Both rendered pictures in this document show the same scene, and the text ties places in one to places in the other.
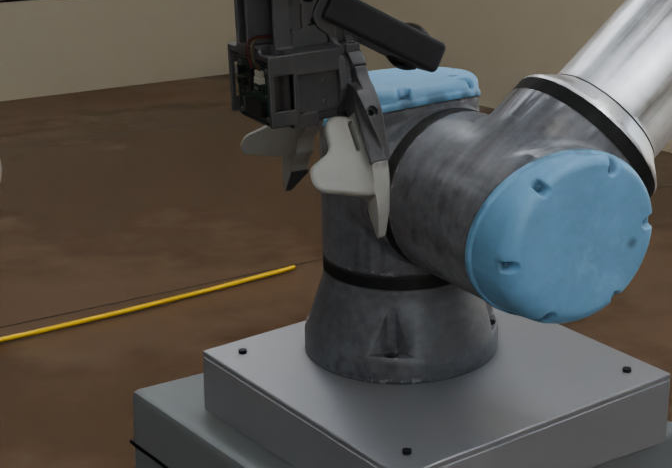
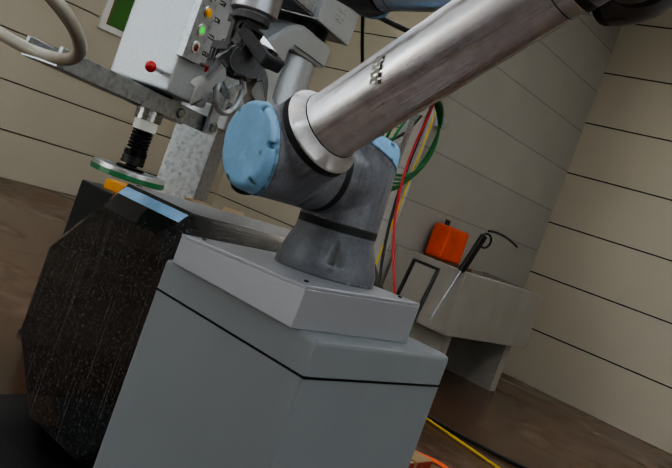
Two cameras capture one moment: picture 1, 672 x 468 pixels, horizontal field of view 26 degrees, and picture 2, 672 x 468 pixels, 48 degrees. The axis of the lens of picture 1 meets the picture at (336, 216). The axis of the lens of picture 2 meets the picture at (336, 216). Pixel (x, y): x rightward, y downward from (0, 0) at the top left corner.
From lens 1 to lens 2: 1.78 m
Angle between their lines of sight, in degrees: 76
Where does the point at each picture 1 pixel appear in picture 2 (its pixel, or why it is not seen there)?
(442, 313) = (300, 233)
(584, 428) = (254, 278)
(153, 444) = not seen: hidden behind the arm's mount
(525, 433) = (229, 256)
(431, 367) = (281, 254)
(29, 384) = not seen: outside the picture
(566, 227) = (240, 131)
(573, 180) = (248, 107)
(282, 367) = not seen: hidden behind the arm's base
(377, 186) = (197, 84)
